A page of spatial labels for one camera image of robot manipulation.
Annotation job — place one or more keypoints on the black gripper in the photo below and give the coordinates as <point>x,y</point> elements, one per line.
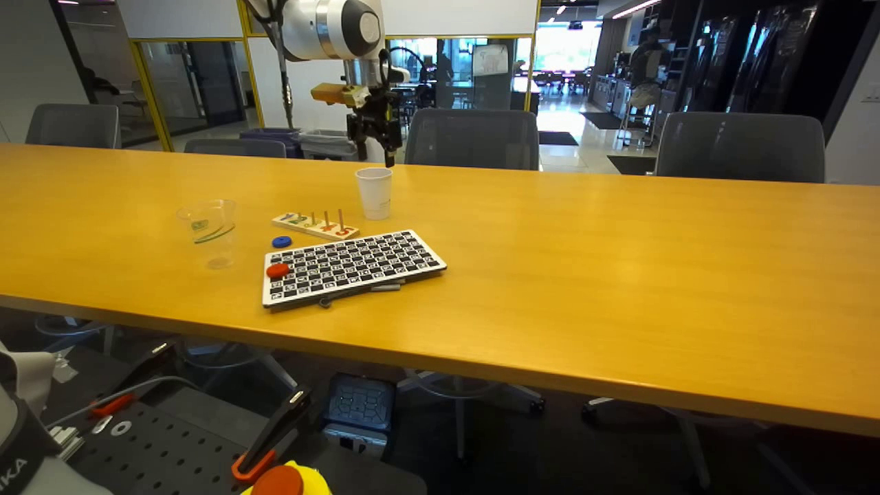
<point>376,105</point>

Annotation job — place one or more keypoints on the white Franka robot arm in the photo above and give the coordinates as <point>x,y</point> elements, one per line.
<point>321,28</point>

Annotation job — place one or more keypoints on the white paper cup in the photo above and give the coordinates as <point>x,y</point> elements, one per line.
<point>376,192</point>

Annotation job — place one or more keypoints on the grey office chair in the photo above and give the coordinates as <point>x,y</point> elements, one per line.
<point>325,147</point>
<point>471,137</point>
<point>740,143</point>
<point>73,125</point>
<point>244,143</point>

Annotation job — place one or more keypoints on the wooden number peg board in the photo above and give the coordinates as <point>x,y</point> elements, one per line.
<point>303,222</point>

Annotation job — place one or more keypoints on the black white checker calibration board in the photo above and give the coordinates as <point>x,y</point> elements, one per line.
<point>366,264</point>

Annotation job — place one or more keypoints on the yellow framed glass partition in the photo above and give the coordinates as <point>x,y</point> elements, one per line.
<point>152,90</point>

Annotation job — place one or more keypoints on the grey mesh box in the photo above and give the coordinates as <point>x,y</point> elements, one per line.
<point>359,412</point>

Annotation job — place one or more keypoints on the black office chair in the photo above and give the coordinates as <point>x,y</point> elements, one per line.
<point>460,402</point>

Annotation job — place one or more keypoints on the black orange bar clamp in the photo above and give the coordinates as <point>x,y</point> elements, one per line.
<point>152,361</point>
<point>271,441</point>

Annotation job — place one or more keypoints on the yellow red emergency stop button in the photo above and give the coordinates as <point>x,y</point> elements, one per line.
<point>289,482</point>

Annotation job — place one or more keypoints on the black perforated breadboard plate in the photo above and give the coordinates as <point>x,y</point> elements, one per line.
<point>174,448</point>

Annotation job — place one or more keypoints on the small silver washer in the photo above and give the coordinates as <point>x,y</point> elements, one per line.
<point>123,426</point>

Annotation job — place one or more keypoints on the dark office chair base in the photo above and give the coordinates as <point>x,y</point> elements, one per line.
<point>693,448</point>

